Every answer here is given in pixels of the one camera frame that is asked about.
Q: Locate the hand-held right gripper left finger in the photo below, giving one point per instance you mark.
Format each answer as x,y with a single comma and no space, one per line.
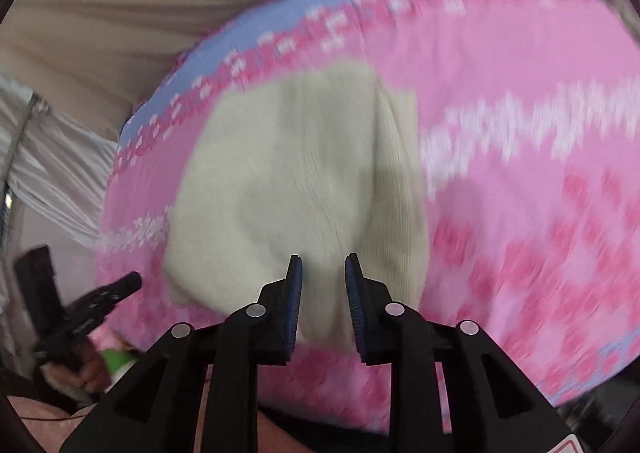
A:
294,298

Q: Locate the white satin curtain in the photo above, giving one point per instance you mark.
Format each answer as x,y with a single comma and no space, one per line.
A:
50,173

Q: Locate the pink floral blanket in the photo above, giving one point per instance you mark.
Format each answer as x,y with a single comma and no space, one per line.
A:
500,183

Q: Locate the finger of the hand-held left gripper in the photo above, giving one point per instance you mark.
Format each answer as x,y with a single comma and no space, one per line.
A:
117,289

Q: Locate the person's left hand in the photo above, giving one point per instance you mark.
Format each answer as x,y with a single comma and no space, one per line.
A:
87,370

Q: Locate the green object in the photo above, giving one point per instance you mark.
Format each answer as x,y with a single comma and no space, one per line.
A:
119,364

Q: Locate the pink cloth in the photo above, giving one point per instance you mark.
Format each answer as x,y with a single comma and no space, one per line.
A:
45,425

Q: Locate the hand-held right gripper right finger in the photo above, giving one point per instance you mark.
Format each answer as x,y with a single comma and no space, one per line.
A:
354,298

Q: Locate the cream sweater with black hearts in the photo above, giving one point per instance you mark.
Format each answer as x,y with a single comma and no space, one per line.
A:
300,193

